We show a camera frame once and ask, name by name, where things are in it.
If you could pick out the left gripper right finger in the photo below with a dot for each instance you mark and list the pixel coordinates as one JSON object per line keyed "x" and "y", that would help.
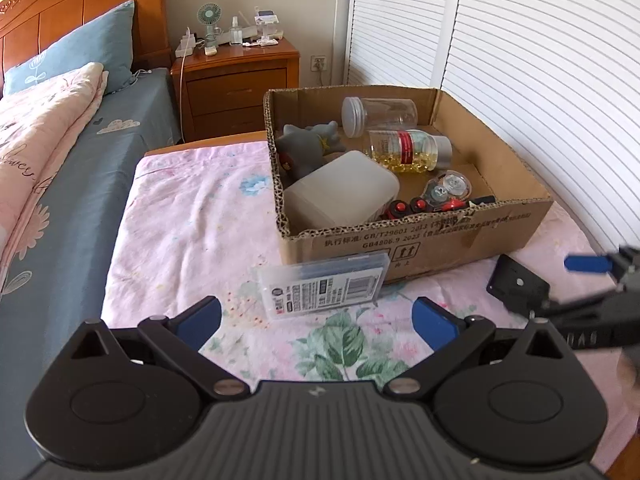
{"x": 454, "y": 341}

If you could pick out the white phone stand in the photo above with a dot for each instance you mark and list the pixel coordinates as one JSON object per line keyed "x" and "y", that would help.
{"x": 267, "y": 23}

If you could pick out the wall power socket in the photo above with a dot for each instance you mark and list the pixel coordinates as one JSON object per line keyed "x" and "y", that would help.
{"x": 318, "y": 63}

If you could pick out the blue bed sheet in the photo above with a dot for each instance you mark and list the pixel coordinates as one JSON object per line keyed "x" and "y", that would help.
{"x": 57, "y": 278}

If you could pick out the pink folded quilt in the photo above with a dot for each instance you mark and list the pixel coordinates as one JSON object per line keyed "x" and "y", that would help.
{"x": 39, "y": 127}

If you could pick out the black cube red buttons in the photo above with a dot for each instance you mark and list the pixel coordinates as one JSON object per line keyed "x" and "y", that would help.
{"x": 399, "y": 209}

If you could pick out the pink floral cloth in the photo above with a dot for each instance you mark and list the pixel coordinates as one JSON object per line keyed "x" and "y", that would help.
{"x": 202, "y": 222}

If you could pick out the wooden headboard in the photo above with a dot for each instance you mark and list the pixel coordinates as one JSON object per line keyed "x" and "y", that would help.
{"x": 30, "y": 26}

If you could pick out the correction tape dispenser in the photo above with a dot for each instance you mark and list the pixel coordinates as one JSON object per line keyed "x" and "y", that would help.
{"x": 448, "y": 191}

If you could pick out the black plate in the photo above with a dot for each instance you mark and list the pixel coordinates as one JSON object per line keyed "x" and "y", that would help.
{"x": 520, "y": 291}

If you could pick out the clear pen refill case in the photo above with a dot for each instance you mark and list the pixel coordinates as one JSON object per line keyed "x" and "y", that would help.
{"x": 312, "y": 287}

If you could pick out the white translucent plastic box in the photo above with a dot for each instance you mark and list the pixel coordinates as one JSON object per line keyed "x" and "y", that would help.
{"x": 351, "y": 190}

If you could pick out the small green desk fan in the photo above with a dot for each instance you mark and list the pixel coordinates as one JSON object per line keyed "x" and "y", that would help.
{"x": 209, "y": 15}

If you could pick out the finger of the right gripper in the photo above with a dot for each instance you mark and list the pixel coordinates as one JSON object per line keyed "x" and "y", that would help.
{"x": 584, "y": 308}
{"x": 598, "y": 264}

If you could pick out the blue pillow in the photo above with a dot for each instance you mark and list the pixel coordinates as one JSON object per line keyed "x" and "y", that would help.
{"x": 107, "y": 40}

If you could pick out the white power strip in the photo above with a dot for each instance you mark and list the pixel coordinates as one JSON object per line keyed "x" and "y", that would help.
{"x": 186, "y": 45}

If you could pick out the clear plastic jar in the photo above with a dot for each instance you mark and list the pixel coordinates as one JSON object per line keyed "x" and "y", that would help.
{"x": 360, "y": 115}

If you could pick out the brown cardboard box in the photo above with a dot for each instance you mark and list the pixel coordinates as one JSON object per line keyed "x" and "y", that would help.
{"x": 420, "y": 243}

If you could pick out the clear spray bottle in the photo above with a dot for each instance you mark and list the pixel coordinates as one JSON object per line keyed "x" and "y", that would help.
{"x": 235, "y": 32}

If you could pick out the wooden nightstand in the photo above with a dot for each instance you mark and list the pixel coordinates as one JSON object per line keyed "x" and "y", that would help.
{"x": 222, "y": 94}

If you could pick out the capsule bottle silver cap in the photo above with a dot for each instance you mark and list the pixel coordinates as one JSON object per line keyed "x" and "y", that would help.
{"x": 410, "y": 150}

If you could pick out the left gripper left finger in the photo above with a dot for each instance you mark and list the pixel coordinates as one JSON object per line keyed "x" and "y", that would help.
{"x": 177, "y": 341}

